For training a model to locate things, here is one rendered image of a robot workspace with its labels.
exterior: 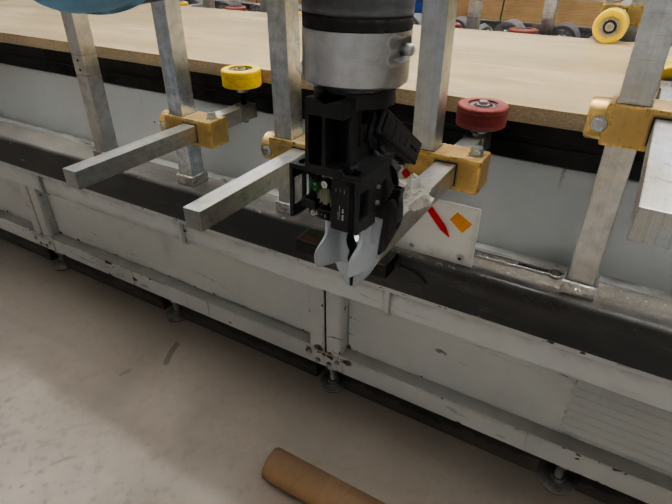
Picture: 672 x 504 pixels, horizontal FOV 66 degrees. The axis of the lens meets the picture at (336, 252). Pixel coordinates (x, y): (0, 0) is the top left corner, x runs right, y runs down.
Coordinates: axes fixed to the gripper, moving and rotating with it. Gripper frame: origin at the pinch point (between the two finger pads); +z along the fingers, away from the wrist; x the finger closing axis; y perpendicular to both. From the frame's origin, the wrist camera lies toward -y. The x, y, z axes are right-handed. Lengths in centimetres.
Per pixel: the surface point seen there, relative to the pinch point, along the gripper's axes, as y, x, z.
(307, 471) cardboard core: -22, -22, 74
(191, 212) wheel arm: -0.6, -25.0, -0.1
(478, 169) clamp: -26.2, 4.5, -4.5
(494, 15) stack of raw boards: -610, -156, 25
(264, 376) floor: -48, -54, 81
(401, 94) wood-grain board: -45.9, -16.6, -8.1
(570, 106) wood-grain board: -50, 12, -9
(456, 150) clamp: -28.9, 0.2, -5.6
